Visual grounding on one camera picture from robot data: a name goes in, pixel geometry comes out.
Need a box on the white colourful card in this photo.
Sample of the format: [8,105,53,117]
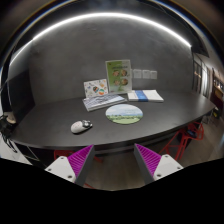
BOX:
[84,79,108,98]

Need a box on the curved ceiling light strip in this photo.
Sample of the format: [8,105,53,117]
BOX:
[10,12,192,66]

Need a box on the red metal chair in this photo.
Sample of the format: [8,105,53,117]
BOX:
[160,122,204,160]

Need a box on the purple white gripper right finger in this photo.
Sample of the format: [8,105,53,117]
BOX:
[134,144,182,184]

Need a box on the round landscape mouse pad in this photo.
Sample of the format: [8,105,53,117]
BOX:
[105,104,143,125]

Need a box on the green standing poster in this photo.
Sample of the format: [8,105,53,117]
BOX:
[105,60,132,93]

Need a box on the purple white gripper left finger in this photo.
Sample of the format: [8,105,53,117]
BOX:
[46,145,95,186]

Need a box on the white wall switch plate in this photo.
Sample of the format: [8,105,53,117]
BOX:
[132,69,158,80]

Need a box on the red stool under table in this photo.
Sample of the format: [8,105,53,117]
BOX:
[54,150,103,163]

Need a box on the white and blue booklet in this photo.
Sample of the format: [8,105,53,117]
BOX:
[128,90,164,102]

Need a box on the white computer mouse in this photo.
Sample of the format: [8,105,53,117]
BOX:
[71,120,93,134]

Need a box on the black equipment at left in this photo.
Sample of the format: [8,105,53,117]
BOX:
[0,113,17,152]

